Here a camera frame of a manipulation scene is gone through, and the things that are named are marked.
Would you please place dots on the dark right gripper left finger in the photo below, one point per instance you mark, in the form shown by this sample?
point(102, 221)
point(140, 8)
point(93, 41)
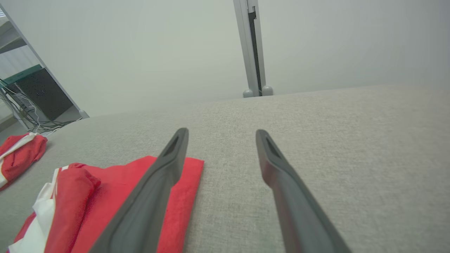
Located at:
point(140, 211)

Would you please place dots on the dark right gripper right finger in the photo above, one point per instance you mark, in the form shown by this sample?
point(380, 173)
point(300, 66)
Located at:
point(299, 211)

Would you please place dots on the red garment with striped trim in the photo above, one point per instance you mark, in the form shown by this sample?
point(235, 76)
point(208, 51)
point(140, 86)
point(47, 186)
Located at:
point(105, 196)

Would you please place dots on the red garment with white band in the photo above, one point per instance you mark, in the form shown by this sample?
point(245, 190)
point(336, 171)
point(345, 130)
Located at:
point(24, 158)

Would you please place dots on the black speckled cabinet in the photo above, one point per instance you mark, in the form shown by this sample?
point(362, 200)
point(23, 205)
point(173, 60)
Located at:
point(42, 91)

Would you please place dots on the green board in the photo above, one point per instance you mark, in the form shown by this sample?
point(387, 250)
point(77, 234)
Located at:
point(21, 73)

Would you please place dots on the slanted grey partition frame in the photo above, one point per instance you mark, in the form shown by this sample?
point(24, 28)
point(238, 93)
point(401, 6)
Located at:
point(83, 113)

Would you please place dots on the grey partition post with feet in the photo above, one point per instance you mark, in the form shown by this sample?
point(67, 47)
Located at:
point(248, 52)

